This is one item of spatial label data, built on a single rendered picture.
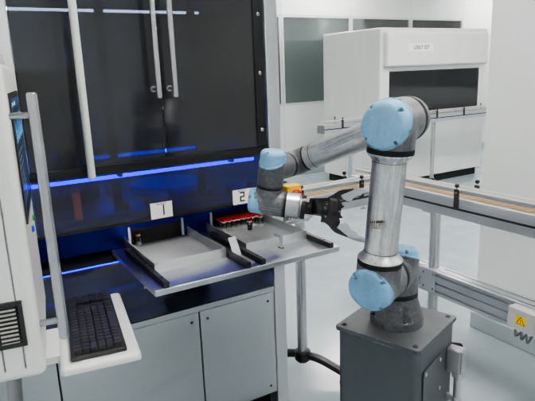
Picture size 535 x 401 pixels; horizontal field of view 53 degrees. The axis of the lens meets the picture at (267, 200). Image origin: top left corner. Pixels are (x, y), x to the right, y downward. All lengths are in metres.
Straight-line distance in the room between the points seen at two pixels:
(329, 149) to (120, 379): 1.22
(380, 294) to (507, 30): 1.97
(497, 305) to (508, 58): 1.26
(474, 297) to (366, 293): 1.24
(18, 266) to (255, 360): 1.34
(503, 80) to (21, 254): 2.45
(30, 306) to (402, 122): 0.97
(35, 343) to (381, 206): 0.90
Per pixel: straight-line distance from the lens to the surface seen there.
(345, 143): 1.51
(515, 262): 3.17
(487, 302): 2.56
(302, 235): 2.04
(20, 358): 1.47
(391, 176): 1.32
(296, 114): 7.83
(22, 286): 1.40
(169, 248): 2.03
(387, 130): 1.28
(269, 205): 1.53
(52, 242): 1.37
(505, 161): 3.09
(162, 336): 2.20
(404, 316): 1.58
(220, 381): 2.41
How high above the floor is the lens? 1.51
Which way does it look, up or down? 13 degrees down
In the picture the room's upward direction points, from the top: 2 degrees counter-clockwise
